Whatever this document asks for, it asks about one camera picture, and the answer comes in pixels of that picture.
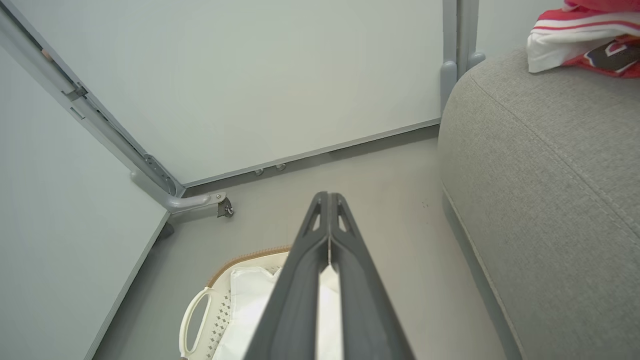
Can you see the grey partition foot with caster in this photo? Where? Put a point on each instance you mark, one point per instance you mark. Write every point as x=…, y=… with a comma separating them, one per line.
x=190, y=202

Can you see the light grey fabric sofa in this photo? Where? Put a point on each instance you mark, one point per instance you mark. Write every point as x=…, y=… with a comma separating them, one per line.
x=550, y=200

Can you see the grey upright partition post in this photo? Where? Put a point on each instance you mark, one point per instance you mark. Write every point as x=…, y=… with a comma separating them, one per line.
x=457, y=50

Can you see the grey hinged corner partition post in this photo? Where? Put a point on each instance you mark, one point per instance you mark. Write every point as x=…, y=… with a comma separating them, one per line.
x=75, y=95

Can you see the red and white garment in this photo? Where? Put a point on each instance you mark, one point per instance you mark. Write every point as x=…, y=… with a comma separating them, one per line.
x=585, y=30

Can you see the white basket with wicker rim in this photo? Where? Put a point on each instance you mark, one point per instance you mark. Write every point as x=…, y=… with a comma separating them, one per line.
x=220, y=320

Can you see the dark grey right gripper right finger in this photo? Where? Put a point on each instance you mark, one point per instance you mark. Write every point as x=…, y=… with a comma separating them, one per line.
x=365, y=315

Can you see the white cloth garment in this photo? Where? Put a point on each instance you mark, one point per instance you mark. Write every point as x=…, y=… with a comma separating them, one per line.
x=250, y=310

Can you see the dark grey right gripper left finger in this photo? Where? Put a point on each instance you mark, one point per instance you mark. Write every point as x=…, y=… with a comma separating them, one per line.
x=292, y=310

